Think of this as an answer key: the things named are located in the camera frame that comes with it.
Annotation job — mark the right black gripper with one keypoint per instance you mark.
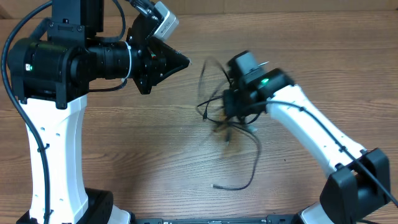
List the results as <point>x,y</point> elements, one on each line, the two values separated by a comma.
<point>234,110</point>

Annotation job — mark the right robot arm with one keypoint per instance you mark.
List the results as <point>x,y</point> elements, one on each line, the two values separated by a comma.
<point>357,180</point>

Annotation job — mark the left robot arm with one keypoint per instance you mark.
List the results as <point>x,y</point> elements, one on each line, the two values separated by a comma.
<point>47,77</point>

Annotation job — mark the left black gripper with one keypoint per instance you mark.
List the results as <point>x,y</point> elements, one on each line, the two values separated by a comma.
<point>155,68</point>

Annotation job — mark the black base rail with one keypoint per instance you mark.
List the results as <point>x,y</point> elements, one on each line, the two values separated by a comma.
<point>214,220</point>

